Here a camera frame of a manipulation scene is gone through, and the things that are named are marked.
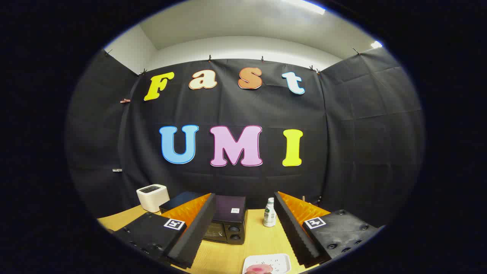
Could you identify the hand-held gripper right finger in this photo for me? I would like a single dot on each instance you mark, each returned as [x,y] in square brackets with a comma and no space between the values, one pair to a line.
[293,232]

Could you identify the black backdrop cloth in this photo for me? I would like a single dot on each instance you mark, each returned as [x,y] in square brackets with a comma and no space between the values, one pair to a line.
[236,110]

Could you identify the white plastic bottle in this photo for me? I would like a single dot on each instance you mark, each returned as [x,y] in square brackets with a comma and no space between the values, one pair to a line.
[269,215]

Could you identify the white bread toaster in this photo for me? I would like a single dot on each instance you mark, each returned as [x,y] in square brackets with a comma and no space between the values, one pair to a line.
[152,198]

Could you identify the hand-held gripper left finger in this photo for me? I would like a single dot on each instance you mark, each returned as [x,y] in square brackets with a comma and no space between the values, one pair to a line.
[198,228]

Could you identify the white square tray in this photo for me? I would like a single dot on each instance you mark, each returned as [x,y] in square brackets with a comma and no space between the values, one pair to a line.
[279,260]

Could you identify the pink ham slice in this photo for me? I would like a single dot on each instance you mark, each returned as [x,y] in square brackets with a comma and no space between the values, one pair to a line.
[258,270]

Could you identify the black toaster oven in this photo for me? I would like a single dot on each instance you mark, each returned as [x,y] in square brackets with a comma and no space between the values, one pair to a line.
[228,203]

